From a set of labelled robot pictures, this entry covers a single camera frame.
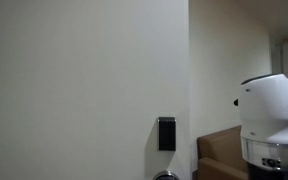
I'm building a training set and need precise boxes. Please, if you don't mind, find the silver door lever handle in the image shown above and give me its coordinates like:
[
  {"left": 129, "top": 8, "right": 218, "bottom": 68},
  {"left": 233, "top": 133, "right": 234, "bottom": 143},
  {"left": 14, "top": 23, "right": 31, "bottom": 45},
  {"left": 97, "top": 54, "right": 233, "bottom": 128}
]
[{"left": 151, "top": 170, "right": 181, "bottom": 180}]

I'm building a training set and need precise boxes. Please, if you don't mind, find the black door card reader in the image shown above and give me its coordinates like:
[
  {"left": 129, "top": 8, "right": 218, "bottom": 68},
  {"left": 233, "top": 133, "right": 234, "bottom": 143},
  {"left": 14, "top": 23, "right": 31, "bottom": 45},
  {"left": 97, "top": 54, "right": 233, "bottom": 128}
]
[{"left": 157, "top": 116, "right": 177, "bottom": 152}]

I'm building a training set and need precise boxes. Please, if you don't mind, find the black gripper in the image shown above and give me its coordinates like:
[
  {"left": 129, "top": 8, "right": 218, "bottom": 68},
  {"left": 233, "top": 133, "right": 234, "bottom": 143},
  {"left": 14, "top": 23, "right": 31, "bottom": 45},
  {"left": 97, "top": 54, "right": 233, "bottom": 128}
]
[{"left": 247, "top": 161, "right": 288, "bottom": 180}]

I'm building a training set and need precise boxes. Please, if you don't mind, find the brown sofa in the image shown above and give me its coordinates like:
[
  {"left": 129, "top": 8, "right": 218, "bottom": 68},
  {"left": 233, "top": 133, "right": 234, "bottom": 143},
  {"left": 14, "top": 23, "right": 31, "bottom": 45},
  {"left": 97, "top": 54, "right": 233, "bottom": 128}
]
[{"left": 196, "top": 124, "right": 252, "bottom": 180}]

